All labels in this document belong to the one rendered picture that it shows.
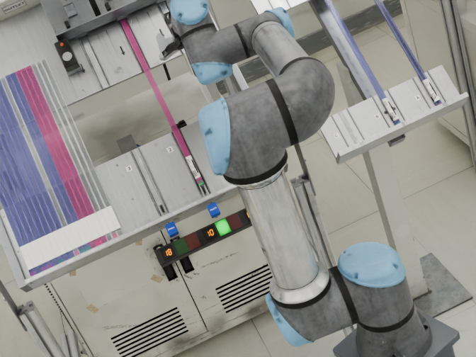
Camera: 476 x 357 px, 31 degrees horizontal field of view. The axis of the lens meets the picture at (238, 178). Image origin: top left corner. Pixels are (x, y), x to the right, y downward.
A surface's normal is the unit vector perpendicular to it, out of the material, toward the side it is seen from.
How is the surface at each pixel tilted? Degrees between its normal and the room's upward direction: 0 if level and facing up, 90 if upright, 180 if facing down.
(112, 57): 42
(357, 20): 90
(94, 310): 90
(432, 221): 0
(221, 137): 64
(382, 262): 7
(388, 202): 90
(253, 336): 0
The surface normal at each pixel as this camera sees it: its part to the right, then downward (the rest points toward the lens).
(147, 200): -0.04, -0.29
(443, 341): -0.31, -0.80
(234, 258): 0.30, 0.44
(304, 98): 0.31, -0.19
